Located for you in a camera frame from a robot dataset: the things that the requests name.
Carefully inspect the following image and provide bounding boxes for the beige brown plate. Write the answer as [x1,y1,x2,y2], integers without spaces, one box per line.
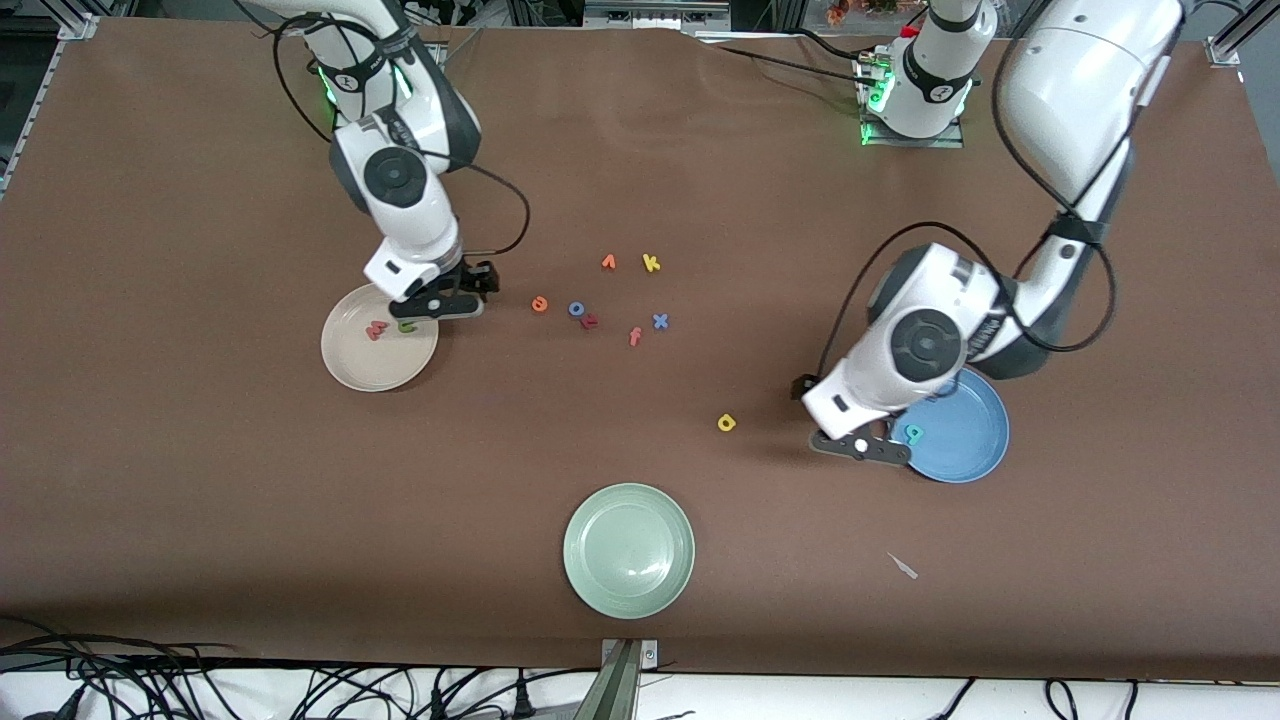
[320,281,440,393]

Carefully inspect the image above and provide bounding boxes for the blue plate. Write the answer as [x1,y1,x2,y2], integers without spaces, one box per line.
[888,365,1010,484]

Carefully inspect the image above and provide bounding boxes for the pale green plate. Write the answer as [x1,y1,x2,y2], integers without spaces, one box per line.
[563,483,696,620]

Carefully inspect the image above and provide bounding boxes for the grey power strip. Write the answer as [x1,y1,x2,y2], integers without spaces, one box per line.
[583,0,733,33]

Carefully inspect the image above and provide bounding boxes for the brown table cover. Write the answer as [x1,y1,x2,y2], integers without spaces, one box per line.
[0,18,1280,683]

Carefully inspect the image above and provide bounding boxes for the orange brown clutter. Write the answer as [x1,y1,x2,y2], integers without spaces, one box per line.
[825,0,901,26]

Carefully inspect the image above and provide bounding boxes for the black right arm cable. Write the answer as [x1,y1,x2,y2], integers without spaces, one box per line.
[235,0,532,257]

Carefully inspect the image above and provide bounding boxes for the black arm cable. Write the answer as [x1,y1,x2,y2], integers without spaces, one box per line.
[818,55,1117,393]
[235,0,532,257]

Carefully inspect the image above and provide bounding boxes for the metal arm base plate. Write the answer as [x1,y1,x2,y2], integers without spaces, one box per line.
[855,50,966,149]

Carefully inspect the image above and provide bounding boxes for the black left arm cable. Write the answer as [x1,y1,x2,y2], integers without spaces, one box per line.
[818,55,1117,393]

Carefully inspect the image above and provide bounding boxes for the black cable on table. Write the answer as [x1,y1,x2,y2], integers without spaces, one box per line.
[700,38,881,86]

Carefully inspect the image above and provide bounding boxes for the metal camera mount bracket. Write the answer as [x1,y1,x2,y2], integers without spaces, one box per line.
[598,638,661,720]

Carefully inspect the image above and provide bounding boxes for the aluminium table frame rail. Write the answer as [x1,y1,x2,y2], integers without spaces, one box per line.
[0,12,103,201]
[1205,0,1280,86]

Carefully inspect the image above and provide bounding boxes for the black cable tangle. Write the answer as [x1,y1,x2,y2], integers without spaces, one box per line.
[0,612,601,720]

